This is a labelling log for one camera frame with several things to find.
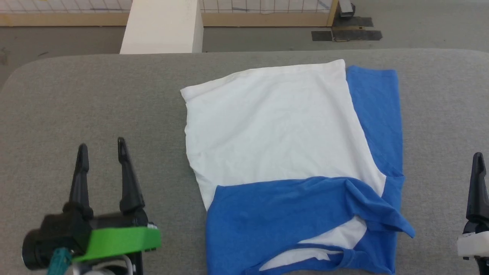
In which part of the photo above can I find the white box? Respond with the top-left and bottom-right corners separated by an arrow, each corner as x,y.
119,0 -> 204,55

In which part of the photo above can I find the grey metal support foot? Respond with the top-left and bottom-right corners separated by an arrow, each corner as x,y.
338,0 -> 356,18

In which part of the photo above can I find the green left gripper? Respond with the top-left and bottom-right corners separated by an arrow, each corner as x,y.
63,137 -> 162,264

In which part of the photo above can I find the white and blue t-shirt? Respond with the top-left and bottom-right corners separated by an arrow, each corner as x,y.
180,59 -> 416,275

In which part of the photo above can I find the lemon print partition screen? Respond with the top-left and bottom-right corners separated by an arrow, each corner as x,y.
0,0 -> 340,28

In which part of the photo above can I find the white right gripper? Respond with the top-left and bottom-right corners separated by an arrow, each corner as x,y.
457,152 -> 489,258

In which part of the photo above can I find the left arm teal plug cable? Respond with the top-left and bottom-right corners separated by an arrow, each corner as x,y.
47,247 -> 74,275

